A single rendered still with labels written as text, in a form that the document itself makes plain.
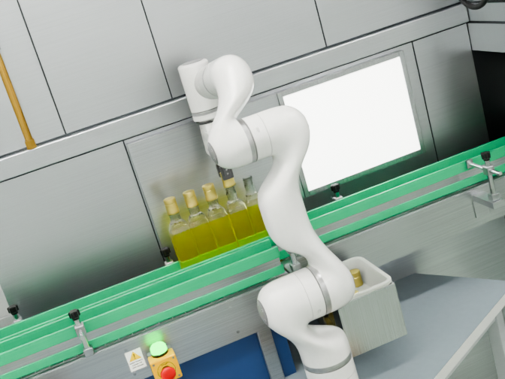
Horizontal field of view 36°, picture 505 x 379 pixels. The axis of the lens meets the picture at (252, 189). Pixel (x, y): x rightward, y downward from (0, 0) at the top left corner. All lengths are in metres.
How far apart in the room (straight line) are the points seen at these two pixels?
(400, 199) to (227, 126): 0.86
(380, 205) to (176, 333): 0.72
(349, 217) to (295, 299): 0.61
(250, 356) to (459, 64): 1.15
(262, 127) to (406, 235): 0.85
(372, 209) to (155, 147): 0.67
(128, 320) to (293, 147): 0.71
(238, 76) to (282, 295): 0.50
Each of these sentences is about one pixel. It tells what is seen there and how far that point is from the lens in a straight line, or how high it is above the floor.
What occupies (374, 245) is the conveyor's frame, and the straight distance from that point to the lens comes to 2.37.
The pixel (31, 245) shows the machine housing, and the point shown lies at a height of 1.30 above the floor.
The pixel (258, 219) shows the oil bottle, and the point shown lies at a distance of 2.25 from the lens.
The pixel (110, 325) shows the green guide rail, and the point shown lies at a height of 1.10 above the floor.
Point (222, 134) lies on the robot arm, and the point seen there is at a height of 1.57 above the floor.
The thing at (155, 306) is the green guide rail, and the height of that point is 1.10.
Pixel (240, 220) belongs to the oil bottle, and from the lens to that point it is 2.23.
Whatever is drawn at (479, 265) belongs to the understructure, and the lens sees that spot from 2.84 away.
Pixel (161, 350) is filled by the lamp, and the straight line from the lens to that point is 2.10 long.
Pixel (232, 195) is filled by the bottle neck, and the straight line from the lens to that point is 2.22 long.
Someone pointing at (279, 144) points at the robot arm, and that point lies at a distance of 1.71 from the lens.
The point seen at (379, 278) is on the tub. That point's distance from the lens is 2.17.
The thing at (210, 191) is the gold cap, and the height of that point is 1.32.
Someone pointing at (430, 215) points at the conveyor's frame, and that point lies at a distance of 2.44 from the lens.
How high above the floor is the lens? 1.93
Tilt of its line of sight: 17 degrees down
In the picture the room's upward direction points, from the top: 17 degrees counter-clockwise
